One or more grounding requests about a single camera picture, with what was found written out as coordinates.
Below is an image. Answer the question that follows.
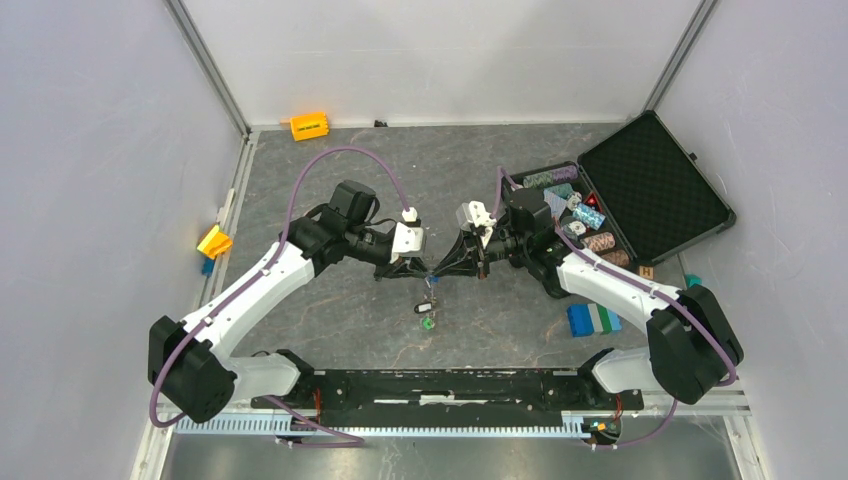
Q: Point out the yellow orange block at left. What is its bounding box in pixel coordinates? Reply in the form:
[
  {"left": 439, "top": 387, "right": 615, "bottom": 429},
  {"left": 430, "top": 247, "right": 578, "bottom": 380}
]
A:
[{"left": 196, "top": 224, "right": 233, "bottom": 260}]

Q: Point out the black poker chip case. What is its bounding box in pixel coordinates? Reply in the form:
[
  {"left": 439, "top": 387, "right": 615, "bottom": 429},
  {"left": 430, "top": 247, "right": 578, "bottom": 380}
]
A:
[{"left": 501, "top": 111, "right": 736, "bottom": 272}]

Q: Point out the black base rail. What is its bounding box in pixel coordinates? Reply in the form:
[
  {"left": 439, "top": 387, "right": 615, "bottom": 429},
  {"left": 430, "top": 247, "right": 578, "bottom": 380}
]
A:
[{"left": 281, "top": 368, "right": 644, "bottom": 428}]

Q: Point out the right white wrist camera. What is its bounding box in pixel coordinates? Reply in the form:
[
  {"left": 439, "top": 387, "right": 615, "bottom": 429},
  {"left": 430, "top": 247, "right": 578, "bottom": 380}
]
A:
[{"left": 456, "top": 201, "right": 497, "bottom": 232}]

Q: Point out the black key tag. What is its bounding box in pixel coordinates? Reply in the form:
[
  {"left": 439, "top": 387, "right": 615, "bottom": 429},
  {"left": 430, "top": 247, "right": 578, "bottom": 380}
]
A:
[{"left": 414, "top": 302, "right": 433, "bottom": 314}]

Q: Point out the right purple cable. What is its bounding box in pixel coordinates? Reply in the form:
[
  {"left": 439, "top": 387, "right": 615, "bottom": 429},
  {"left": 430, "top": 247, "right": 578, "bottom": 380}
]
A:
[{"left": 491, "top": 165, "right": 739, "bottom": 452}]

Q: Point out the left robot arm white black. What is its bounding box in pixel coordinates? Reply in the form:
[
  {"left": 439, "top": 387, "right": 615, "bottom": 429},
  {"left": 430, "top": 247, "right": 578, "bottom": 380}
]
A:
[{"left": 147, "top": 180, "right": 426, "bottom": 427}]

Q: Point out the small blue block at left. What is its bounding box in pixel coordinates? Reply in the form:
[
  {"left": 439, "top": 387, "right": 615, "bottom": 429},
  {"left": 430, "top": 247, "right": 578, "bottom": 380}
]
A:
[{"left": 201, "top": 258, "right": 215, "bottom": 277}]

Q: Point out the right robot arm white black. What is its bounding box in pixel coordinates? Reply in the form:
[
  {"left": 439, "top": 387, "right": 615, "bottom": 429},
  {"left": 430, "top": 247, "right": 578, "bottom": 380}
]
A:
[{"left": 433, "top": 189, "right": 744, "bottom": 408}]

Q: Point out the blue green white block stack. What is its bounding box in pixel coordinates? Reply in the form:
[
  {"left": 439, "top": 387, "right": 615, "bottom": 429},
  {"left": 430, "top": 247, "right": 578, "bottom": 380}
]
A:
[{"left": 566, "top": 303, "right": 622, "bottom": 338}]

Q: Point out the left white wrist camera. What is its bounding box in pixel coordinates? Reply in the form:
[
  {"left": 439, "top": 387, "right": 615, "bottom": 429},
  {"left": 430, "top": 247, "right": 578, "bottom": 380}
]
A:
[{"left": 394, "top": 207, "right": 425, "bottom": 258}]

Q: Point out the purple cable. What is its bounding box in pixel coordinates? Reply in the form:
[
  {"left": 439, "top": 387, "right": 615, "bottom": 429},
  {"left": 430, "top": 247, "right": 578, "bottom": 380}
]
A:
[
  {"left": 148, "top": 145, "right": 419, "bottom": 449},
  {"left": 491, "top": 165, "right": 739, "bottom": 452}
]

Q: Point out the small teal cube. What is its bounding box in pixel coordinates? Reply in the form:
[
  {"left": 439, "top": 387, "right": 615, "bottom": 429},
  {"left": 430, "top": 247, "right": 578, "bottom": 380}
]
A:
[{"left": 684, "top": 274, "right": 702, "bottom": 288}]

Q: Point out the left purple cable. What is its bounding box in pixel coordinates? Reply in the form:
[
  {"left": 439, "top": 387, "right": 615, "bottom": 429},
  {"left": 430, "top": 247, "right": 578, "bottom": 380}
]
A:
[{"left": 148, "top": 145, "right": 419, "bottom": 449}]

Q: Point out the small wooden letter cube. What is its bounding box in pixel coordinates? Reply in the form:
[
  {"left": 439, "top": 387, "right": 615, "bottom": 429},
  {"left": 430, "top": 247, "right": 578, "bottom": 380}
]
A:
[{"left": 637, "top": 265, "right": 655, "bottom": 280}]

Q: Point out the orange box at back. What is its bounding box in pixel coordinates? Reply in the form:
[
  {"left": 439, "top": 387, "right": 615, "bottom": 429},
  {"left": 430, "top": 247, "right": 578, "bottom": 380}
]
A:
[{"left": 289, "top": 112, "right": 330, "bottom": 142}]

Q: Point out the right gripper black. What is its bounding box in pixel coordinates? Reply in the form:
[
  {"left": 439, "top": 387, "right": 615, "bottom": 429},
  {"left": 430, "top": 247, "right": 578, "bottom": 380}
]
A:
[{"left": 433, "top": 227, "right": 530, "bottom": 281}]

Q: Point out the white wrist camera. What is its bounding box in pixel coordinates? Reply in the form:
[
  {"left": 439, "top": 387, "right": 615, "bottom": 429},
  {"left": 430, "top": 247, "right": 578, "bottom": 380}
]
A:
[
  {"left": 394, "top": 207, "right": 425, "bottom": 258},
  {"left": 456, "top": 201, "right": 497, "bottom": 232}
]

